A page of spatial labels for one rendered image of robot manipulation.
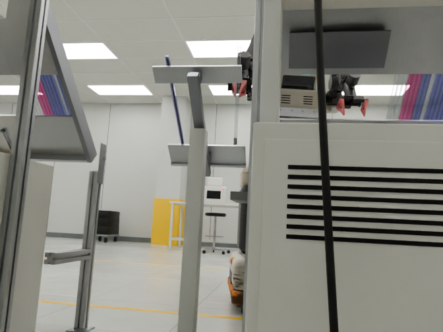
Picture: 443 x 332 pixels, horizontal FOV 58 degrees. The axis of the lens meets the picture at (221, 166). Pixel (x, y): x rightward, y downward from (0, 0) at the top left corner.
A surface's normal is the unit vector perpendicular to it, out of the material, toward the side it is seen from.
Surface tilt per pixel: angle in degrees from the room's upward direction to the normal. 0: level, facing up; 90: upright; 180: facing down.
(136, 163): 90
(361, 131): 90
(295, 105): 98
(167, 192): 90
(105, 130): 90
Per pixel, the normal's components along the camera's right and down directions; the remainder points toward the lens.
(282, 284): -0.15, -0.15
